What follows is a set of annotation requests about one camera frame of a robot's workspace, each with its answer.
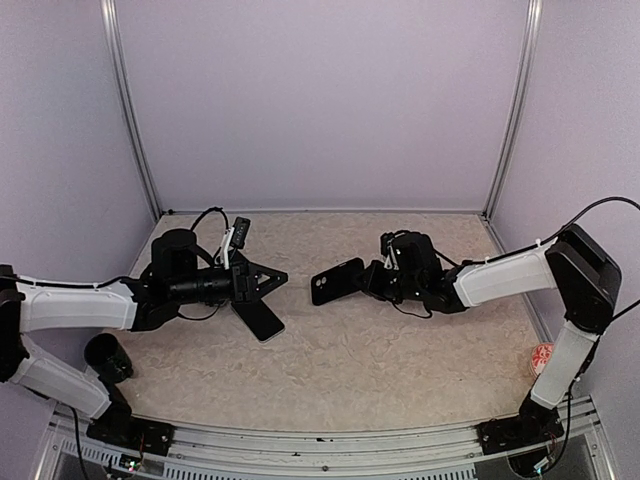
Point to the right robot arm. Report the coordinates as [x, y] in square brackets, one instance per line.
[570, 268]

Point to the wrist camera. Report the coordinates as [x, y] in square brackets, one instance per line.
[233, 240]
[387, 250]

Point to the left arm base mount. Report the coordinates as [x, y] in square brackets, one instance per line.
[117, 426]

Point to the black phone case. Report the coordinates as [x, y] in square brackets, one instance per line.
[337, 282]

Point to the black phone lower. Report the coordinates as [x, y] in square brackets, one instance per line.
[260, 319]

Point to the red white patterned bowl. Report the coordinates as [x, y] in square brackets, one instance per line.
[539, 357]

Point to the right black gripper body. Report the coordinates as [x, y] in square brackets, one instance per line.
[382, 288]

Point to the front aluminium rail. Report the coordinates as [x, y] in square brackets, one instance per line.
[441, 452]

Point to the aluminium frame post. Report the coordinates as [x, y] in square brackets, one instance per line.
[114, 42]
[517, 106]

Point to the left aluminium frame post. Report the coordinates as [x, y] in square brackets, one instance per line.
[114, 42]

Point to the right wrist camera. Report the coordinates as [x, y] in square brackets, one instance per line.
[387, 250]

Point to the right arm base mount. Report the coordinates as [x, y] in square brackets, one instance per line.
[520, 430]

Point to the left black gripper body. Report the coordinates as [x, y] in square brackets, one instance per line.
[240, 295]

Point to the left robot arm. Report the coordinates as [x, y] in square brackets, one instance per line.
[180, 273]

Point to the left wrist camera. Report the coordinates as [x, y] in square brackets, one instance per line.
[233, 240]

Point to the right aluminium frame post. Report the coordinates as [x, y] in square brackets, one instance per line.
[517, 106]

